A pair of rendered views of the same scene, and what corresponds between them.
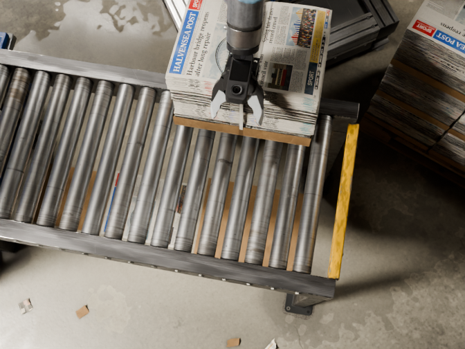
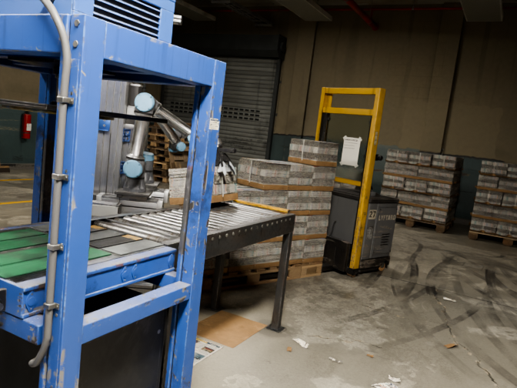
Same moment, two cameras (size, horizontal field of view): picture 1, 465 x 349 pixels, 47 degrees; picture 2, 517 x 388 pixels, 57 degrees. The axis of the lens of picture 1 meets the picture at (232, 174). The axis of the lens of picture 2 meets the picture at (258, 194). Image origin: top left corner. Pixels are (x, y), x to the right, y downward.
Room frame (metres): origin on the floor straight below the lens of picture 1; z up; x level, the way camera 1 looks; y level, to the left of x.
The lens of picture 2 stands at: (-0.14, 2.92, 1.31)
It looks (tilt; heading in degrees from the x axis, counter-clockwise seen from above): 7 degrees down; 278
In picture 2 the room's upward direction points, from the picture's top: 7 degrees clockwise
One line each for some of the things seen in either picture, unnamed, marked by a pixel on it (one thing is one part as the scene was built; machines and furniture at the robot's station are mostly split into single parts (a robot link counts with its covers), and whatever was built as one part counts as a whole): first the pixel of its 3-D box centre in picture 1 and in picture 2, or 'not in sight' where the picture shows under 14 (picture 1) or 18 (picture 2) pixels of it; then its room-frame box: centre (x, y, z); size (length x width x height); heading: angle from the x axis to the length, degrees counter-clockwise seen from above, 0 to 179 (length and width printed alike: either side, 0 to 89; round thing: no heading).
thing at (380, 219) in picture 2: not in sight; (354, 228); (-0.51, -2.28, 0.40); 0.69 x 0.55 x 0.80; 139
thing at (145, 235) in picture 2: not in sight; (131, 234); (0.71, 0.89, 0.77); 0.47 x 0.05 x 0.05; 161
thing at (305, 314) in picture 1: (299, 300); (275, 327); (0.06, -0.19, 0.01); 0.14 x 0.13 x 0.01; 161
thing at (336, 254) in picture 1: (344, 199); (261, 205); (0.28, -0.29, 0.81); 0.43 x 0.03 x 0.02; 161
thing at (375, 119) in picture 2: not in sight; (365, 180); (-0.51, -1.78, 0.97); 0.09 x 0.09 x 1.75; 49
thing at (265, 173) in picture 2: not in sight; (262, 174); (0.42, -1.22, 0.95); 0.38 x 0.29 x 0.23; 139
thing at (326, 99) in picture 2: not in sight; (316, 170); (-0.02, -2.21, 0.97); 0.09 x 0.09 x 1.75; 49
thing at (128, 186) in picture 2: not in sight; (135, 183); (1.12, -0.09, 0.87); 0.15 x 0.15 x 0.10
